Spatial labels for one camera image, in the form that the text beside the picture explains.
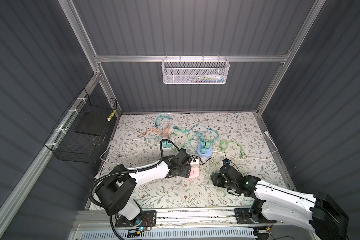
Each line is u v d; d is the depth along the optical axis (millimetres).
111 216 693
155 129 1119
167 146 961
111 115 821
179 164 669
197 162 846
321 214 421
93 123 787
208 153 948
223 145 1011
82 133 726
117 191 436
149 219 724
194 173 866
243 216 727
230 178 645
